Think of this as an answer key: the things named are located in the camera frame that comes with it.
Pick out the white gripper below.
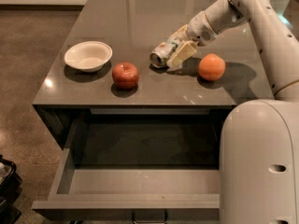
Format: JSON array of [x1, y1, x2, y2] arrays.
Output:
[[166, 11, 218, 68]]

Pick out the crushed 7up can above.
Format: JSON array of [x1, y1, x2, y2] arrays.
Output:
[[149, 41, 178, 68]]

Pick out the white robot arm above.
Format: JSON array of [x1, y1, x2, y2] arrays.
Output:
[[186, 0, 299, 224]]

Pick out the open grey top drawer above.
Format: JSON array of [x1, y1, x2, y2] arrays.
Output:
[[31, 109, 222, 221]]

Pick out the orange fruit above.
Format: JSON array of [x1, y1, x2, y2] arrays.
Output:
[[198, 53, 226, 81]]

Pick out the grey counter cabinet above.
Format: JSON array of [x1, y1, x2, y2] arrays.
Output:
[[34, 0, 274, 147]]

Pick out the red apple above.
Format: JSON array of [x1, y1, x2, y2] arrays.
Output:
[[112, 63, 139, 91]]

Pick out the white ceramic bowl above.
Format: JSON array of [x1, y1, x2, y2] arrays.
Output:
[[64, 41, 113, 73]]

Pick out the black cart at left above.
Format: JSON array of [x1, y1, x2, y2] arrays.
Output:
[[0, 156, 21, 224]]

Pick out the metal drawer handle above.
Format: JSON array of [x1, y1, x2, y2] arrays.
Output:
[[132, 212, 168, 224]]

